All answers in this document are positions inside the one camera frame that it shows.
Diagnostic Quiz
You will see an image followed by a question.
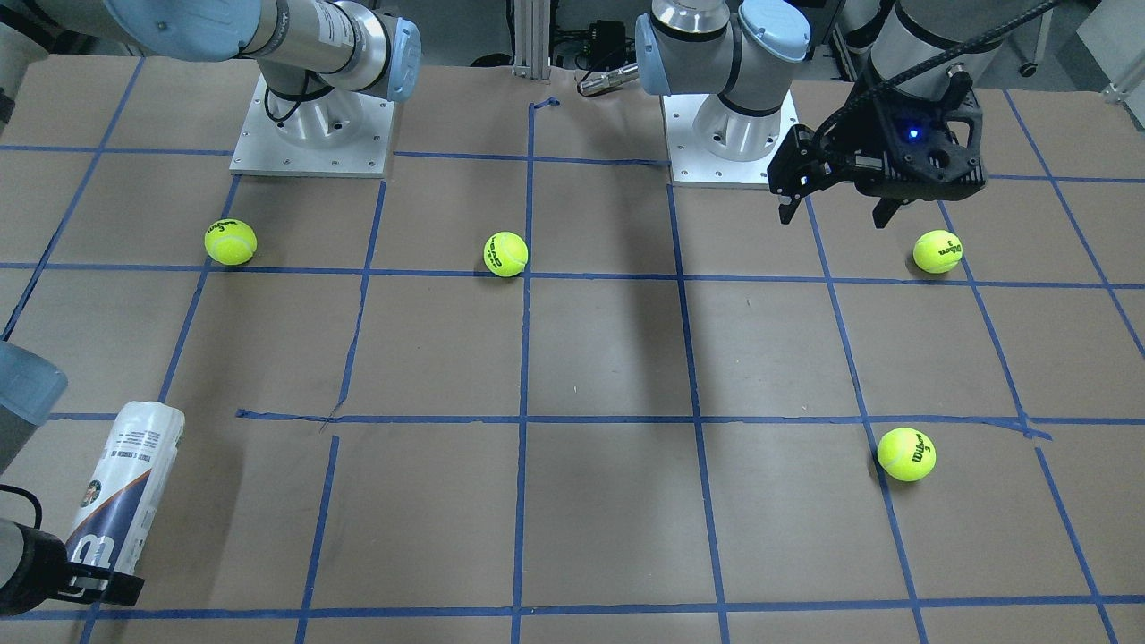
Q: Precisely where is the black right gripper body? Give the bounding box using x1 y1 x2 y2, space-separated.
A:
1 519 72 618

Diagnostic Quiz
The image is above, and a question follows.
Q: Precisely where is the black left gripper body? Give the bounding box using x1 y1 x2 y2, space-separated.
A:
768 85 988 201

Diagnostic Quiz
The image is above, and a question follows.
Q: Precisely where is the tennis ball can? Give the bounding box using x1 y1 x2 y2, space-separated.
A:
64 401 185 574

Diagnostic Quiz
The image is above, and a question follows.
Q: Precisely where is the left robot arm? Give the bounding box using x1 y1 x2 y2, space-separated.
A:
635 1 1004 228

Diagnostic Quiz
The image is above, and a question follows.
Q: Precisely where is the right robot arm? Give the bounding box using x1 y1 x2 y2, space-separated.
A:
1 1 421 616

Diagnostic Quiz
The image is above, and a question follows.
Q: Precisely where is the tennis ball by base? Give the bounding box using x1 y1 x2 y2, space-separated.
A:
913 231 963 275
203 217 258 266

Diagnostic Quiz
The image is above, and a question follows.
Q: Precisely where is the tennis ball near left gripper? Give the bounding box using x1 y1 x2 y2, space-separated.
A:
876 427 937 482

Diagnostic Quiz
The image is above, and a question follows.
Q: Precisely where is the middle tennis ball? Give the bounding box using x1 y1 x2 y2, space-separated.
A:
482 231 529 278

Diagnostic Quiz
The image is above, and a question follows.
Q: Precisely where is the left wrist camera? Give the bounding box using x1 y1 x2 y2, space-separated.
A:
882 91 982 183

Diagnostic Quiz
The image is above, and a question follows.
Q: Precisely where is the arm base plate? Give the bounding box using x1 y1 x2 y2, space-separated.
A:
661 93 798 191
229 78 402 180

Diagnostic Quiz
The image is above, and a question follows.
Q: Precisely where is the aluminium frame post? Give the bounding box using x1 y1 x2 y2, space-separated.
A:
510 0 553 84

